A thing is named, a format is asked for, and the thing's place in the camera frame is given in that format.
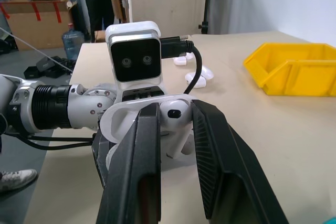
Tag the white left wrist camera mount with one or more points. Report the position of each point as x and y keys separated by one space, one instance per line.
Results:
x=131 y=28

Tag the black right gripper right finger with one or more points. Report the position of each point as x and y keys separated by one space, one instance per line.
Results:
x=231 y=171

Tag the white earbud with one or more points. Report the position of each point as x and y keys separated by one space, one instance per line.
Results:
x=176 y=127

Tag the black stand pole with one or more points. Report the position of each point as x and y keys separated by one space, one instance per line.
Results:
x=206 y=3

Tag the yellow plastic bin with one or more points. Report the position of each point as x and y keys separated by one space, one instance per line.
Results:
x=275 y=58

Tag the white sneaker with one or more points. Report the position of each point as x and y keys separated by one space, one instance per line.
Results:
x=15 y=178

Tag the blue water jug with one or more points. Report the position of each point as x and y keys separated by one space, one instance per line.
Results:
x=72 y=43

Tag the cardboard box with red tape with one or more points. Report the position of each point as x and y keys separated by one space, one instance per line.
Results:
x=36 y=30

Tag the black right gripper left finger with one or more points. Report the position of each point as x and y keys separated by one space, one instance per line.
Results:
x=131 y=169

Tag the person in dark clothes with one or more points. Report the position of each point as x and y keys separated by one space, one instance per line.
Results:
x=98 y=1

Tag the black boxes on floor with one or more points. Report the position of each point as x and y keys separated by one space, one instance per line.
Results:
x=44 y=66

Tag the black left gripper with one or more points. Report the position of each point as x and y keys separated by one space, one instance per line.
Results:
x=143 y=93

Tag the white earbud case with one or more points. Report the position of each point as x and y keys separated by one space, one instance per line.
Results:
x=203 y=79
x=181 y=61
x=118 y=113

